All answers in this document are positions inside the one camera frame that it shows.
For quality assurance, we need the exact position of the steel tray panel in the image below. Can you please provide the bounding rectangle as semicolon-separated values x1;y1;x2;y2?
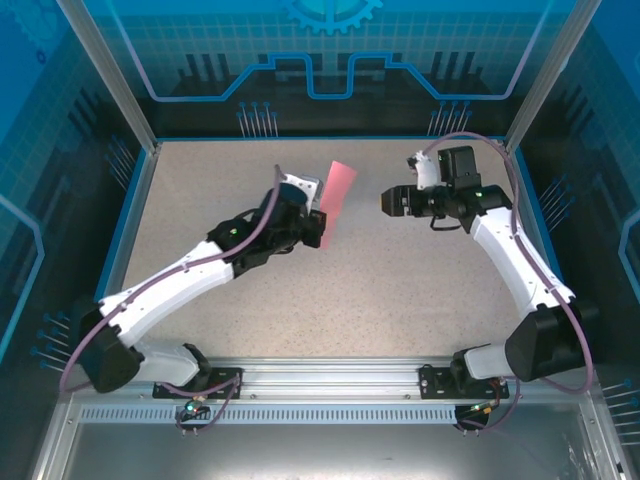
29;389;626;480

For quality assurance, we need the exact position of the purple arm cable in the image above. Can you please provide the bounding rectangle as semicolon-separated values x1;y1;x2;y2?
58;164;284;437
423;130;597;434

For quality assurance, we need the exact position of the slotted grey cable duct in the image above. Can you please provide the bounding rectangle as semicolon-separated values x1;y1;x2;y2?
78;405;584;426

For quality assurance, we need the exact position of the aluminium side rail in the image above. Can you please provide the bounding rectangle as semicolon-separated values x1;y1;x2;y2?
502;142;576;364
82;142;161;364

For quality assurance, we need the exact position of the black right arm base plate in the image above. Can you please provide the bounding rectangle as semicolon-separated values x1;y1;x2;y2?
418;363;512;401

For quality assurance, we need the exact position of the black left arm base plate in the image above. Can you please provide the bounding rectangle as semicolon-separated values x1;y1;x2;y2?
152;367;244;401

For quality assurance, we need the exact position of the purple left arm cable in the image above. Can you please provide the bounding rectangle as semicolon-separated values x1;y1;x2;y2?
58;164;284;437

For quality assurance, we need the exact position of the aluminium frame post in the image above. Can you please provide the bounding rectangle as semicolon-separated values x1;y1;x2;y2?
502;0;601;154
54;0;161;154

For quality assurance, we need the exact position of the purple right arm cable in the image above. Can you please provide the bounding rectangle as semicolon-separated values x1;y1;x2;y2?
423;130;597;434

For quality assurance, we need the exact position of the aluminium mounting rail beam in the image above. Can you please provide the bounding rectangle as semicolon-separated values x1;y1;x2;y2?
64;355;599;401

